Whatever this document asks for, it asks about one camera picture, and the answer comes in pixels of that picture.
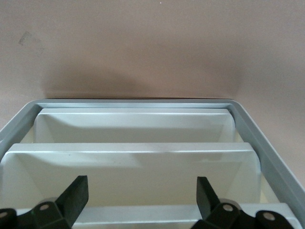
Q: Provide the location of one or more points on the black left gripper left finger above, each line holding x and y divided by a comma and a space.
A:
59, 210

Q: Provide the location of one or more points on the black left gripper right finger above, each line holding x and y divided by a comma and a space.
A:
219, 214

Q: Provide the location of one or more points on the cream plastic drawer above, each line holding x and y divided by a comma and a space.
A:
143, 176
143, 214
133, 128

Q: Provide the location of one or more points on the white drawer cabinet housing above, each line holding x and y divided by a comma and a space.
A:
262, 133

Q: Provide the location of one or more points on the brown paper table cover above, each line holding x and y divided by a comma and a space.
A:
152, 47

